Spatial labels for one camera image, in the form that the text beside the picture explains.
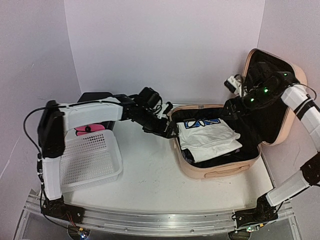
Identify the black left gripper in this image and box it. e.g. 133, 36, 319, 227
136, 108, 179, 139

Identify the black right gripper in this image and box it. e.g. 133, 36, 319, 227
219, 84, 277, 121

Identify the white t-shirt blue print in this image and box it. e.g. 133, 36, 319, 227
177, 118, 243, 163

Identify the pink hard-shell suitcase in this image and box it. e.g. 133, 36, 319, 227
170, 48, 307, 179

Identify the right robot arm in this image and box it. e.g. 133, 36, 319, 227
262, 115, 320, 226

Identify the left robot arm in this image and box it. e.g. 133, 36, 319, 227
34, 87, 178, 219

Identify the black pink drawer organizer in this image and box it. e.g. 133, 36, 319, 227
74, 92, 115, 137

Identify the black folded garment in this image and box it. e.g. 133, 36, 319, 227
181, 148, 259, 168

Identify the white perforated plastic basket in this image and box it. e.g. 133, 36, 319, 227
60, 130, 123, 193

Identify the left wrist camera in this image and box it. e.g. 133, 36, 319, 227
156, 101, 173, 119

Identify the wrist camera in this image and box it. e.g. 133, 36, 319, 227
156, 101, 173, 119
223, 74, 243, 97

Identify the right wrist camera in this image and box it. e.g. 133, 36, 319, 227
223, 74, 243, 97

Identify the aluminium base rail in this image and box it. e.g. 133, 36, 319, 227
13, 190, 302, 240

